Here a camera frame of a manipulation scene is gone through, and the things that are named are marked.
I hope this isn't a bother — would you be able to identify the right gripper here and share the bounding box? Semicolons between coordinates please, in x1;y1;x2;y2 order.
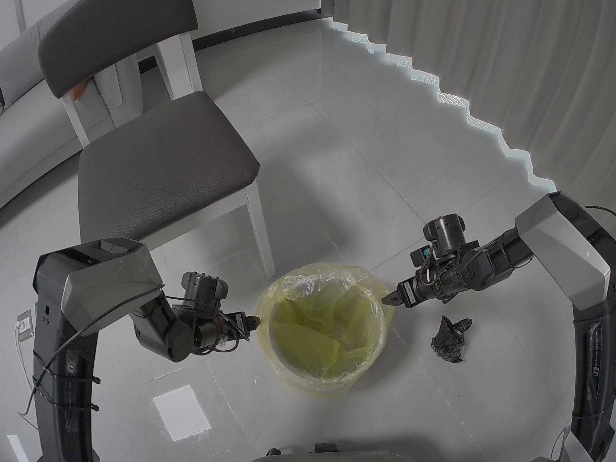
397;269;465;310

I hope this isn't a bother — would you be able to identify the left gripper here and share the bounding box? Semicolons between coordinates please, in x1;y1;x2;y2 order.
221;310;261;343

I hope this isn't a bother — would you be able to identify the black plastic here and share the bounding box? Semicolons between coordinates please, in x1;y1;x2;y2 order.
431;316;473;364

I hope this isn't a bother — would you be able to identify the yellow plastic bag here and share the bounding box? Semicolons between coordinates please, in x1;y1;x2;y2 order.
253;263;391;399

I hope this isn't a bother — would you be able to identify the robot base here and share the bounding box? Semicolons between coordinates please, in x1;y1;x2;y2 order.
250;442;400;462

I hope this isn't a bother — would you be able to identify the white trash bin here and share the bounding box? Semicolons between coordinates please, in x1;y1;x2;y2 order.
266;277;389;396

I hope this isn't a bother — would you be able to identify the grey and white chair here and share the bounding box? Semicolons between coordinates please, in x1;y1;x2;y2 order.
38;0;276;278

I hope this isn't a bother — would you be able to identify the white curtain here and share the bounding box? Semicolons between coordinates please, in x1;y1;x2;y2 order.
321;0;616;220

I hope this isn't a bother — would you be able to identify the pale grey sofa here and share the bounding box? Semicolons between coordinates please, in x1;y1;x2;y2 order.
0;0;141;210

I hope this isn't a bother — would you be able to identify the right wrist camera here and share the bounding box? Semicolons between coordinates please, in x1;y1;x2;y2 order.
410;244;435;269

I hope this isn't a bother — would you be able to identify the black cable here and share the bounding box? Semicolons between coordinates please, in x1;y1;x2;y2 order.
552;427;569;462

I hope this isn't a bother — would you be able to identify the white cable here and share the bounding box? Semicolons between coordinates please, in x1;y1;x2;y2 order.
14;321;32;370

